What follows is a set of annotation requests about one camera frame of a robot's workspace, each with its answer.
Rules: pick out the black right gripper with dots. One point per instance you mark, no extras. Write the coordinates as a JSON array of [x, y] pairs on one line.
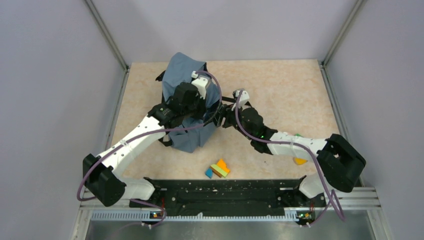
[[226, 112]]

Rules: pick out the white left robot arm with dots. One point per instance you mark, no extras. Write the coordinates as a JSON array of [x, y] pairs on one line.
[[103, 173]]

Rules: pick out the blue student backpack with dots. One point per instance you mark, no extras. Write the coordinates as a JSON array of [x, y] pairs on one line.
[[195, 130]]

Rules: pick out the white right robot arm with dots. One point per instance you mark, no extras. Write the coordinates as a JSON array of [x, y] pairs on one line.
[[339, 163]]

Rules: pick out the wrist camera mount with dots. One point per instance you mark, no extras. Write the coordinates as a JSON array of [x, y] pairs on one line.
[[202, 82], [241, 97]]

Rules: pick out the aluminium frame rail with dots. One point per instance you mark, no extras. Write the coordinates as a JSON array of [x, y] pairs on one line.
[[347, 24], [107, 36]]

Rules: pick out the green brown eraser block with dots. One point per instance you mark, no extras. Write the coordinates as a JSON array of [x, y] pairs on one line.
[[218, 171]]

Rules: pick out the aluminium frame rail right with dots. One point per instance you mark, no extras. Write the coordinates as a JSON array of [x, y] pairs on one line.
[[347, 24]]

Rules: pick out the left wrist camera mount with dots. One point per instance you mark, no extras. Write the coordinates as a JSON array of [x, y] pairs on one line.
[[202, 82]]

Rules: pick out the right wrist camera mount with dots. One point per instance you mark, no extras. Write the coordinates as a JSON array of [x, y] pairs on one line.
[[241, 97]]

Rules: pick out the aluminium frame rail left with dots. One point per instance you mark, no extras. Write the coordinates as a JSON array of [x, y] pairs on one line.
[[107, 36]]

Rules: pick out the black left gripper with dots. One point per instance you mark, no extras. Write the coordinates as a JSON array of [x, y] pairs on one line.
[[199, 114]]

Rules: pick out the orange eraser block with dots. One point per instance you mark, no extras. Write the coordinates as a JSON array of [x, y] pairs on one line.
[[222, 165]]

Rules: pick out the blue eraser wedge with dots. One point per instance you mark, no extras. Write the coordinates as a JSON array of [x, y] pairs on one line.
[[209, 173]]

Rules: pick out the yellow grey sharpener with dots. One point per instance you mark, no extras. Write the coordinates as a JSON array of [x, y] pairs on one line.
[[299, 161]]

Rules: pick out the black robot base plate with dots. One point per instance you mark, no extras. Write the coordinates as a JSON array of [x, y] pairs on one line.
[[230, 198]]

